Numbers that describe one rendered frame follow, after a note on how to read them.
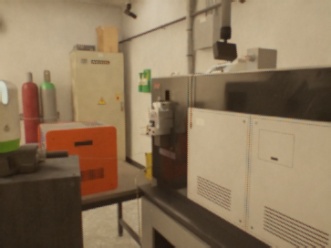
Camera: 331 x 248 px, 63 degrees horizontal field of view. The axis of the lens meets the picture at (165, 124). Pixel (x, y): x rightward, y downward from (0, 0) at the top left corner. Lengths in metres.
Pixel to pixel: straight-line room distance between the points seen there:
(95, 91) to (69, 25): 1.16
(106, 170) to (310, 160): 1.24
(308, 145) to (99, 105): 3.91
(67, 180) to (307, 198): 0.72
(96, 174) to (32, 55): 3.24
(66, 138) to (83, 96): 2.82
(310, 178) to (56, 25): 4.43
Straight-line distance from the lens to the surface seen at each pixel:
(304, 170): 0.97
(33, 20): 4.85
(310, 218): 1.00
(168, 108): 1.49
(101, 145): 1.76
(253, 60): 1.41
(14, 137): 0.82
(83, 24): 4.99
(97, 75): 4.55
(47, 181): 0.75
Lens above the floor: 1.38
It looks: 8 degrees down
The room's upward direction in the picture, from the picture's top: straight up
